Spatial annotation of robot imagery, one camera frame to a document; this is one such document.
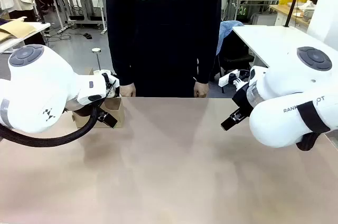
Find blue cloth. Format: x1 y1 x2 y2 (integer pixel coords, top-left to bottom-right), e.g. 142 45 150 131
215 20 245 56

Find person's right forearm black sleeve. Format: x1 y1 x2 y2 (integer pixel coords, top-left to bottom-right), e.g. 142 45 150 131
108 23 136 87

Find brown cardboard cup carrier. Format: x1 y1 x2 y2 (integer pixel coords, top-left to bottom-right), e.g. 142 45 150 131
71 97 125 129

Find round metal stand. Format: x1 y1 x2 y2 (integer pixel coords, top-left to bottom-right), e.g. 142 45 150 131
91 47 102 72

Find person torso in black hoodie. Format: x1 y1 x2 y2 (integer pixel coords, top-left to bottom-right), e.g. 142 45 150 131
105 0 223 98

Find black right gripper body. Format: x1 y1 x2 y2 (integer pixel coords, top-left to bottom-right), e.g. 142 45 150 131
231 82 256 119

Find person's right hand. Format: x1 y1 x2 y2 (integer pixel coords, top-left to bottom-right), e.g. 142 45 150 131
119 83 137 98

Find person's left forearm black sleeve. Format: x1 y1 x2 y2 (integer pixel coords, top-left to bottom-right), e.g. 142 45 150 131
193 23 222 85

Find brown cardboard sheets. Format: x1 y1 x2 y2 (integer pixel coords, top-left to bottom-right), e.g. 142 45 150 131
0 17 37 45

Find white side table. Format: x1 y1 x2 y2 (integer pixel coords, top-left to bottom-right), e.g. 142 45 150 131
231 24 326 69

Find white table with cardboard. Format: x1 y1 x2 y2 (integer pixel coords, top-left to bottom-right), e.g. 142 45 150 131
0 22 51 53

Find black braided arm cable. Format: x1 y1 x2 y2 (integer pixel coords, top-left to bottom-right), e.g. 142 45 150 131
0 102 102 148

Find light wooden table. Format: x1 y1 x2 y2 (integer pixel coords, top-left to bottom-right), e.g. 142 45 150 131
269 3 311 28

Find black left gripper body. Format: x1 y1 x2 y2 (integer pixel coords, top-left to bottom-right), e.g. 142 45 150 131
95 105 111 124

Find stacked white bowls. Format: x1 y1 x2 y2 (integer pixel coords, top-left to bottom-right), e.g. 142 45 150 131
300 0 316 22

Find person's left hand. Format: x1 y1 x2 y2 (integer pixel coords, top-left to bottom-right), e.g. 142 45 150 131
193 81 210 99

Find black chair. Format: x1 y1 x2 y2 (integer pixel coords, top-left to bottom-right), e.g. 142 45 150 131
210 48 256 82

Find black strap on right arm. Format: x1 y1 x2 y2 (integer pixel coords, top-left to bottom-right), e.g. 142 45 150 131
295 101 331 152

